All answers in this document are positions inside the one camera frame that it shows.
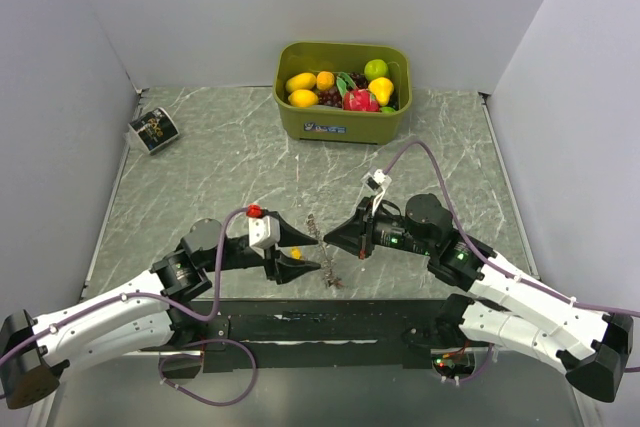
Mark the black printed can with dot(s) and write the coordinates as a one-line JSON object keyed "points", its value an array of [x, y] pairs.
{"points": [[152, 132]]}

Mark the green apple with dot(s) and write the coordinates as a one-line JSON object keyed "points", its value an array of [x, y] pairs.
{"points": [[376, 68]]}

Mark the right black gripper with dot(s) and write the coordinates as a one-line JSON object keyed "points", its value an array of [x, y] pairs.
{"points": [[356, 235]]}

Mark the orange fruit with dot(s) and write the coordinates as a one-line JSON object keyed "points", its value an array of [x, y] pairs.
{"points": [[325, 80]]}

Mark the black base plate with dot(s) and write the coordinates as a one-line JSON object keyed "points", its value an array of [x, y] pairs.
{"points": [[281, 333]]}

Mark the yellow pear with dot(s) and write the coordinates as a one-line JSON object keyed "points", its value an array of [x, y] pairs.
{"points": [[382, 88]]}

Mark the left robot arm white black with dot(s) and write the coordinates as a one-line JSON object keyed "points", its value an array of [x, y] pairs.
{"points": [[150, 310]]}

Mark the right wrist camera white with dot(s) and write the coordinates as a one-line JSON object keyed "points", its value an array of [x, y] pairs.
{"points": [[378, 182]]}

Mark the yellow mango upper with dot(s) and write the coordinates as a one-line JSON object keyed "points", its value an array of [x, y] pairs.
{"points": [[302, 81]]}

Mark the olive green plastic bin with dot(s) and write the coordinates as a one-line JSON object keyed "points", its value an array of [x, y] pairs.
{"points": [[332, 123]]}

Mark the pink dragon fruit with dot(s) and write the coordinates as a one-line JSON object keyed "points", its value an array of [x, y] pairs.
{"points": [[360, 100]]}

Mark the yellow mango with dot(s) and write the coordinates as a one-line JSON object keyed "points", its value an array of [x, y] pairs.
{"points": [[302, 81], [303, 98]]}

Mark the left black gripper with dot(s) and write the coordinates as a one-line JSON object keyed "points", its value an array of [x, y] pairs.
{"points": [[284, 268]]}

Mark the yellow mango lower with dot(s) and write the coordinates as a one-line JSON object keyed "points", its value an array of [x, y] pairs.
{"points": [[303, 98]]}

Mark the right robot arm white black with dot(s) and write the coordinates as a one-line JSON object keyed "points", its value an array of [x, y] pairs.
{"points": [[499, 303]]}

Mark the dark red grapes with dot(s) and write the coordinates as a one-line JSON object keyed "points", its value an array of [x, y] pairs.
{"points": [[333, 97]]}

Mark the metal keyring disc with rings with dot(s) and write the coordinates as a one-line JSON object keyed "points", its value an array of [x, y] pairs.
{"points": [[331, 279]]}

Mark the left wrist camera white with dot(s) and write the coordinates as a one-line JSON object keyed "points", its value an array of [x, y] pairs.
{"points": [[264, 229]]}

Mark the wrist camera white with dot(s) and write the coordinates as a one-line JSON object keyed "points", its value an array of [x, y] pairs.
{"points": [[264, 229], [378, 182]]}

